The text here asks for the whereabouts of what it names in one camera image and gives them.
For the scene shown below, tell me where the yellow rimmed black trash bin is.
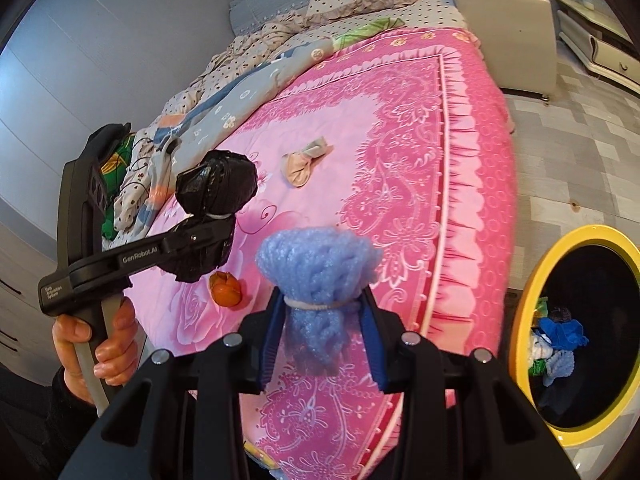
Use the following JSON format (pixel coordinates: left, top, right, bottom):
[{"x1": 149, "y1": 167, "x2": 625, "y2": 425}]
[{"x1": 510, "y1": 224, "x2": 640, "y2": 448}]

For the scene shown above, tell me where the blue cloth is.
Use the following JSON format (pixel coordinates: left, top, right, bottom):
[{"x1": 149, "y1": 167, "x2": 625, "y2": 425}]
[{"x1": 537, "y1": 316, "x2": 591, "y2": 351}]

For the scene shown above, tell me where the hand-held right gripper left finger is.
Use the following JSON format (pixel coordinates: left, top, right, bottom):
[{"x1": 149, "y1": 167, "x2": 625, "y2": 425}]
[{"x1": 57, "y1": 287, "x2": 288, "y2": 480}]

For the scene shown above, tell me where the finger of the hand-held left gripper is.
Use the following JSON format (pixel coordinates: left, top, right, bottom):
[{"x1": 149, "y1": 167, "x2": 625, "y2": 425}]
[{"x1": 161, "y1": 216, "x2": 235, "y2": 261}]

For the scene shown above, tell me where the white dotted bed sheet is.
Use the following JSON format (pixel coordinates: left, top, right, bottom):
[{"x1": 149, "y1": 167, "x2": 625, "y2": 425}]
[{"x1": 400, "y1": 0, "x2": 468, "y2": 31}]

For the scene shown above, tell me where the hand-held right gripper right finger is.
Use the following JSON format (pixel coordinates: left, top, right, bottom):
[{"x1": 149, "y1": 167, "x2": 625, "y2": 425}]
[{"x1": 357, "y1": 285, "x2": 583, "y2": 480}]

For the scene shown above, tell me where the cream television cabinet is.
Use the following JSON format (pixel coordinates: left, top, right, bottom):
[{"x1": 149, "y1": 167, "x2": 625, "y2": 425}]
[{"x1": 555, "y1": 0, "x2": 640, "y2": 93}]

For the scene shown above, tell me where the light purple foam net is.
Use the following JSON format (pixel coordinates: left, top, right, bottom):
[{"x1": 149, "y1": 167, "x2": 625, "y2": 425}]
[{"x1": 255, "y1": 226, "x2": 384, "y2": 377}]

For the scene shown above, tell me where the orange peel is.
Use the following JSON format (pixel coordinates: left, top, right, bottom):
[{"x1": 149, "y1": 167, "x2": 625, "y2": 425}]
[{"x1": 209, "y1": 270, "x2": 243, "y2": 307}]

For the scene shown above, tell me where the cream nightstand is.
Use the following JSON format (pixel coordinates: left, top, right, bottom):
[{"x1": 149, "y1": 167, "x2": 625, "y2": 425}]
[{"x1": 446, "y1": 0, "x2": 558, "y2": 106}]

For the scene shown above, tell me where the person's left forearm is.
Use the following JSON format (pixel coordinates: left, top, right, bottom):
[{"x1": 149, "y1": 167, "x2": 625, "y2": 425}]
[{"x1": 0, "y1": 365, "x2": 101, "y2": 480}]

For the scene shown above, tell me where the pink floral blanket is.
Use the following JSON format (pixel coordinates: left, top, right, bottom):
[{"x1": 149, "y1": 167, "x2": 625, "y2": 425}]
[{"x1": 122, "y1": 27, "x2": 518, "y2": 480}]

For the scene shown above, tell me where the beige dotted quilt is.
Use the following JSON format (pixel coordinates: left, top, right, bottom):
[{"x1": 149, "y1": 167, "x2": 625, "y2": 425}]
[{"x1": 112, "y1": 10, "x2": 321, "y2": 231}]

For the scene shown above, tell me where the black plastic bag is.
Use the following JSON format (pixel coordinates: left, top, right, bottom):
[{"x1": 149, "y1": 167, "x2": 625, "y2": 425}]
[{"x1": 175, "y1": 150, "x2": 258, "y2": 283}]

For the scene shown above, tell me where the small yellow packet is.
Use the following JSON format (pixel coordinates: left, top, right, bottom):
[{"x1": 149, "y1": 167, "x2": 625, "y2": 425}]
[{"x1": 244, "y1": 439, "x2": 276, "y2": 468}]

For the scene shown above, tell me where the grey floral quilt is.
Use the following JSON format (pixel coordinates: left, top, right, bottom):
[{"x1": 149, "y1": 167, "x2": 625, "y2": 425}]
[{"x1": 135, "y1": 37, "x2": 341, "y2": 161}]

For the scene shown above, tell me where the green patterned cloth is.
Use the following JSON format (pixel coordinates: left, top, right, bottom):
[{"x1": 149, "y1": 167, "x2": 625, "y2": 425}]
[{"x1": 100, "y1": 132, "x2": 138, "y2": 241}]

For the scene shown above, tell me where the person's left hand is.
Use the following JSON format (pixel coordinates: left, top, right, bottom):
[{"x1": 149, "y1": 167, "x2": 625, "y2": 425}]
[{"x1": 51, "y1": 297, "x2": 139, "y2": 406}]

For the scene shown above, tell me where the black cable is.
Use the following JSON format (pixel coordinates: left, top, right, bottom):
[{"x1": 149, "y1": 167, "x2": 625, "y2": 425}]
[{"x1": 131, "y1": 134, "x2": 177, "y2": 196}]

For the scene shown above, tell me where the green leafy cloth edge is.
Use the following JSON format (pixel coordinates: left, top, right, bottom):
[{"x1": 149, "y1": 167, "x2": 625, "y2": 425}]
[{"x1": 335, "y1": 17, "x2": 406, "y2": 48}]

